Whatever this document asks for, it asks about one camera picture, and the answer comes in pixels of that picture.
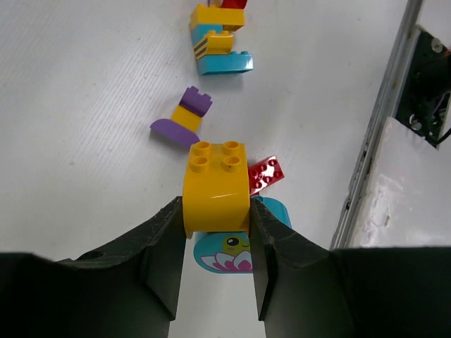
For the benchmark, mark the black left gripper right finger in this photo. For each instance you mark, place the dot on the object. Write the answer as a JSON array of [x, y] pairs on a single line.
[[304, 290]]

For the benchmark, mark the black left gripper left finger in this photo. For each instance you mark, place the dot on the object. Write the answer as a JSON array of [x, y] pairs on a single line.
[[128, 287]]

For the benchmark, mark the teal frog lego brick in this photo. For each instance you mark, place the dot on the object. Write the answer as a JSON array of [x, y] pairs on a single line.
[[223, 252]]

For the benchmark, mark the yellow curved lego brick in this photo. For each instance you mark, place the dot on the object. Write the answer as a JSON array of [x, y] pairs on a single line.
[[216, 195]]

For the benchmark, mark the purple yellow lego cluster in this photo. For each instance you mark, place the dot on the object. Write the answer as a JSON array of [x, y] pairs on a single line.
[[182, 126]]

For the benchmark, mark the red flat lego plate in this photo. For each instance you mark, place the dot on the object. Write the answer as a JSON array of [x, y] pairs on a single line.
[[264, 174]]

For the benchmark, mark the stacked yellow teal lego cluster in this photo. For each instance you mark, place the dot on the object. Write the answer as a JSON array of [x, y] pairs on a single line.
[[212, 28]]

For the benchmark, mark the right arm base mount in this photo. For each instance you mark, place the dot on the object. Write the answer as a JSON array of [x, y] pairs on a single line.
[[426, 94]]

